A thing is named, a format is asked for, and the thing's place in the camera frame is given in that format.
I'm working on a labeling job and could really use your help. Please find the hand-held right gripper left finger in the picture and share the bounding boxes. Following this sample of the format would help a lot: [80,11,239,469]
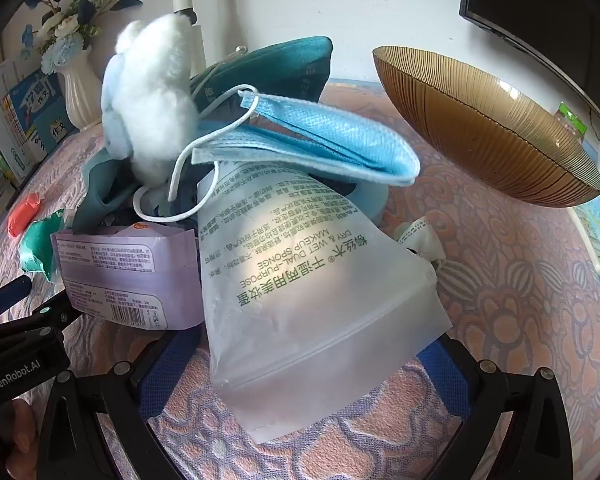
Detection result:
[35,327,206,480]

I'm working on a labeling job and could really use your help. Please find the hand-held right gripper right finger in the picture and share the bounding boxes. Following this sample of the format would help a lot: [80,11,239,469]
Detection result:
[415,332,588,480]

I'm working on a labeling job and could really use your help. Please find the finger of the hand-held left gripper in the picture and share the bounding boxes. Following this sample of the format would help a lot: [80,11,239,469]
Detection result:
[0,274,34,328]
[0,291,84,336]

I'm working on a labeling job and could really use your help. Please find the teal cloth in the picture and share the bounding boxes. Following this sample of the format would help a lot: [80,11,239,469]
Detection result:
[72,152,146,228]

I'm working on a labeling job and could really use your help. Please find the white lace hair tie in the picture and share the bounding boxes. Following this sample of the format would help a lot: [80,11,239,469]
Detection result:
[392,216,448,271]

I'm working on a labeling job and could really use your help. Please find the frosted plastic sponge pouch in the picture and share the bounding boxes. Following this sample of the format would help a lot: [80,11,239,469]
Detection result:
[196,160,452,443]

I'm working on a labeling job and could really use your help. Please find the light blue ring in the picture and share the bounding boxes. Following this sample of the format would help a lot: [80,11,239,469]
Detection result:
[350,180,396,233]

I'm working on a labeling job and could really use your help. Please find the white and blue plush toy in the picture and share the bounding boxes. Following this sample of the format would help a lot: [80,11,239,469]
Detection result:
[101,14,203,186]

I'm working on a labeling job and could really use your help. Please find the amber ribbed glass bowl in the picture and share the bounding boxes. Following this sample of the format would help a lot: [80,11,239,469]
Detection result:
[372,45,600,208]

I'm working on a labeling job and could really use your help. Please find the blue face mask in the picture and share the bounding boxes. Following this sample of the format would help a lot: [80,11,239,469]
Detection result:
[132,87,421,223]

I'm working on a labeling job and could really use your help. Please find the teal drawstring pouch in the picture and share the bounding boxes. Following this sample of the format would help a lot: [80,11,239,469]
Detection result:
[190,36,335,111]

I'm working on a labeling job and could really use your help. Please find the person's left hand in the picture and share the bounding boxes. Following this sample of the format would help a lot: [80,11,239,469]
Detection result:
[7,397,38,463]

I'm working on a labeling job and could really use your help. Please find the pink patterned blanket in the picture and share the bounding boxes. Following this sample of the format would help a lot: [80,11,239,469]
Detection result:
[0,77,600,480]

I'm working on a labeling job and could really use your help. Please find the row of books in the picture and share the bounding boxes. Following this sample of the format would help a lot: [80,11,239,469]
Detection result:
[0,57,81,196]

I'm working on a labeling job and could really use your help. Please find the white ribbed vase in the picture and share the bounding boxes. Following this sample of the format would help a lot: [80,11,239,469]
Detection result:
[57,50,106,131]

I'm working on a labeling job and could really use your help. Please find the blue printed packet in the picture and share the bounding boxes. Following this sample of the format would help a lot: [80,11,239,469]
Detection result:
[572,190,600,276]

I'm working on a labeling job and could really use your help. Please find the blue and white artificial flowers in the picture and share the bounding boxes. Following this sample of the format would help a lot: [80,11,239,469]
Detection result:
[17,0,146,76]

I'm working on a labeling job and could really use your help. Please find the jar with green lid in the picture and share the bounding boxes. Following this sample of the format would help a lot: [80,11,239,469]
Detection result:
[555,102,588,133]

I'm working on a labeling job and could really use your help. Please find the black monitor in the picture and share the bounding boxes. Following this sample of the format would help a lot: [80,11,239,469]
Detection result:
[459,0,600,128]

